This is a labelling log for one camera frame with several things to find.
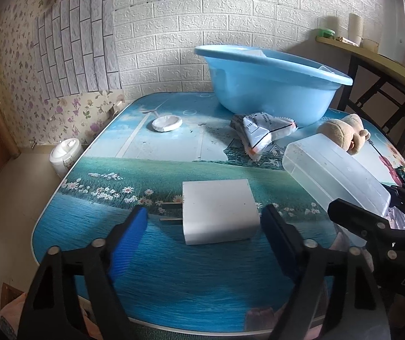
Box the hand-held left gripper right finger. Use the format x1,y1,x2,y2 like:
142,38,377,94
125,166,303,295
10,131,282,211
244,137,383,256
261,203,392,340

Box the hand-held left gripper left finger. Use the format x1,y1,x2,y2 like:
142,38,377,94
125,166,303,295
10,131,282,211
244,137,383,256
17,205,150,340

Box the clear plastic box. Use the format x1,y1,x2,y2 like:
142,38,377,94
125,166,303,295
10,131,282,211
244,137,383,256
282,133,391,220

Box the white square power adapter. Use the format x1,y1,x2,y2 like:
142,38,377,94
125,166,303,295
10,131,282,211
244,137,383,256
182,179,262,246

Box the blue plastic basin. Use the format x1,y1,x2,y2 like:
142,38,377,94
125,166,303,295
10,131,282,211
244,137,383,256
194,45,353,127

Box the scenic printed desktop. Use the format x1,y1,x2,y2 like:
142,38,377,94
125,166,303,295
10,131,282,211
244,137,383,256
30,92,405,334

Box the beige plush toy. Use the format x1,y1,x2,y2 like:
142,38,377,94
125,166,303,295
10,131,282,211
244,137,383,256
317,113,372,155

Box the white snack packet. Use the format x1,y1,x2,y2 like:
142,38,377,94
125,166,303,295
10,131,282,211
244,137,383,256
230,112,277,160
266,117,297,141

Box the white rice cooker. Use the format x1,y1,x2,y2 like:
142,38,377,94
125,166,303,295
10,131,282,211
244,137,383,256
49,139,83,178

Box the white round lid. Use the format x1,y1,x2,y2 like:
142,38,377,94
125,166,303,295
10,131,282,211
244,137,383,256
152,116,183,132

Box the pink cloth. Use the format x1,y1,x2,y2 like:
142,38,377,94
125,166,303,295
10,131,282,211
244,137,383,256
0,288,29,340

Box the wooden side table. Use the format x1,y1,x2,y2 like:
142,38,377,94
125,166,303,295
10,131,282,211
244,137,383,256
316,35,405,156

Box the tall white container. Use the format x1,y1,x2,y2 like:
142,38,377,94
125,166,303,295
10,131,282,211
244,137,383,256
381,0,405,66

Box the flat white box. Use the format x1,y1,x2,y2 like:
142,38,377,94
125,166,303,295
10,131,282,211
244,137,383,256
333,36,359,47

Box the stack of paper cups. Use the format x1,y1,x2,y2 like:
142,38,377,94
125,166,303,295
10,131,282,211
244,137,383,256
347,13,364,45

